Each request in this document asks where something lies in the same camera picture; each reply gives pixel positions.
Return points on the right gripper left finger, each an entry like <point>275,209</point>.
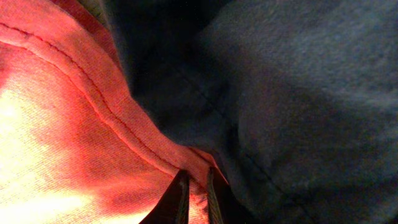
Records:
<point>173,206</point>

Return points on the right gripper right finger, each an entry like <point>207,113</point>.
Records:
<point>223,208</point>

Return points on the red soccer t-shirt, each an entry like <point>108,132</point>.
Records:
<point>75,147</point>

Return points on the navy blue shirt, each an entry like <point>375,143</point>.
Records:
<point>295,100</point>

